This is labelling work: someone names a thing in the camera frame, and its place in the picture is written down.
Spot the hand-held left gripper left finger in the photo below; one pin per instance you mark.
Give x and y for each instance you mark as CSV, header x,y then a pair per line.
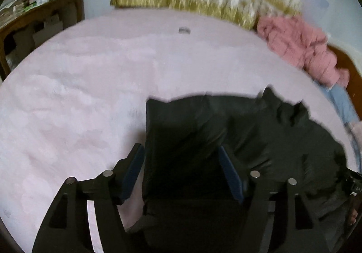
x,y
133,169

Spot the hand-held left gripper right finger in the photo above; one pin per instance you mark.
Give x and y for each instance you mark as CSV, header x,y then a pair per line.
x,y
230,175

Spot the black puffer jacket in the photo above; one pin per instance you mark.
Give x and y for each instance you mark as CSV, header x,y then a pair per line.
x,y
192,128

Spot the person's right hand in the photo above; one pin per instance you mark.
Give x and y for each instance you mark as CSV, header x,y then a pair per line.
x,y
353,216

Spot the light blue cloth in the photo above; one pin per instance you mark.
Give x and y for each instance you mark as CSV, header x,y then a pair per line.
x,y
342,103

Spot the pink checked quilt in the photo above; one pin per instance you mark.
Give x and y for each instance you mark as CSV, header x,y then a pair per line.
x,y
299,43

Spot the small dark object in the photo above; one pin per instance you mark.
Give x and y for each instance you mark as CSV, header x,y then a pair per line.
x,y
184,30

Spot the cardboard box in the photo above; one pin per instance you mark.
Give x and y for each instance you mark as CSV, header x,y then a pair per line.
x,y
48,29

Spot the wooden desk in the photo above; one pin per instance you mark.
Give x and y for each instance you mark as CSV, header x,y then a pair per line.
x,y
68,3

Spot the stack of papers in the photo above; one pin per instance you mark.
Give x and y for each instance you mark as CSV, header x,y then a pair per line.
x,y
11,5

